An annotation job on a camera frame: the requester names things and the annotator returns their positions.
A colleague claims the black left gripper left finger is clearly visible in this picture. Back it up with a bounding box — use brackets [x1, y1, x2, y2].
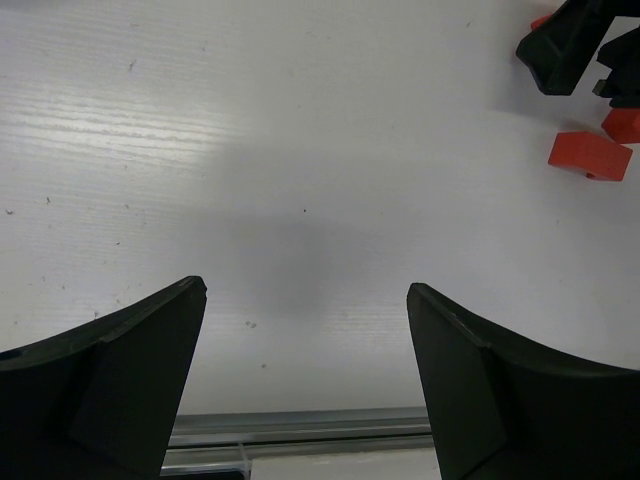
[1, 276, 207, 479]

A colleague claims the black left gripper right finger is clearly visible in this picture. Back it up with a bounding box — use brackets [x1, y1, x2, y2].
[406, 283, 639, 479]

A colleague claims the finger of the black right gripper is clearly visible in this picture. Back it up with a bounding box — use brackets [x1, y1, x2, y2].
[594, 28, 639, 109]
[515, 0, 616, 95]

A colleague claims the small red block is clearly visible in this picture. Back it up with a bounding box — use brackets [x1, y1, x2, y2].
[601, 108, 640, 145]

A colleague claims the red wood block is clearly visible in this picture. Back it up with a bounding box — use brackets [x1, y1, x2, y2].
[548, 132, 633, 182]

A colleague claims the red block with letter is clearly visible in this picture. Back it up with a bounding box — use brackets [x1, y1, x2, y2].
[530, 15, 550, 30]

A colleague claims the aluminium rail front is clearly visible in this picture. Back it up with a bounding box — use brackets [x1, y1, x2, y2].
[161, 407, 433, 477]

